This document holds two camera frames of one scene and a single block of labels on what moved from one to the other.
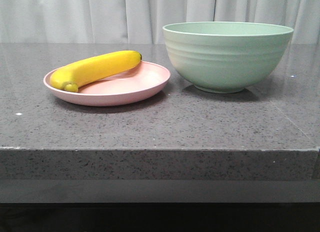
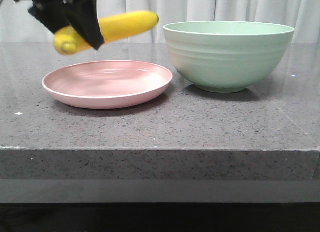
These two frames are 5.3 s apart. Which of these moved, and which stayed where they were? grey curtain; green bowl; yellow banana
Moved: yellow banana
Stayed: green bowl; grey curtain
